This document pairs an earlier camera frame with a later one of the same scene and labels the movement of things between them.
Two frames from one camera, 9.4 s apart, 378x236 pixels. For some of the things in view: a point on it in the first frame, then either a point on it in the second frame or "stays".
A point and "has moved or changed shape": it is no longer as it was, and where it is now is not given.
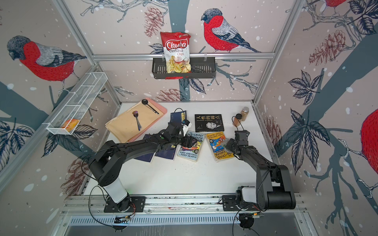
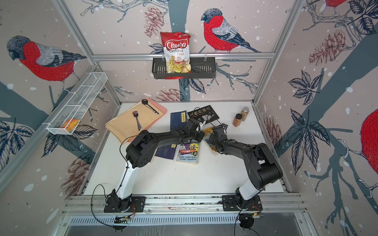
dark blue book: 168,153 stays
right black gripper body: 231,145 → 211,141
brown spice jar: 236,122 stays
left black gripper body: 182,140 → 198,137
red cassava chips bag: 177,51 stays
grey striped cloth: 224,144 has moved or changed shape
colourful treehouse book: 193,153 stays
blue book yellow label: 178,117 stays
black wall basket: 201,68 stays
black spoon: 145,102 stays
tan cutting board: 124,126 stays
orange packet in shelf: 70,125 stays
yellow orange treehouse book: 220,153 has moved or changed shape
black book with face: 208,123 has moved or changed shape
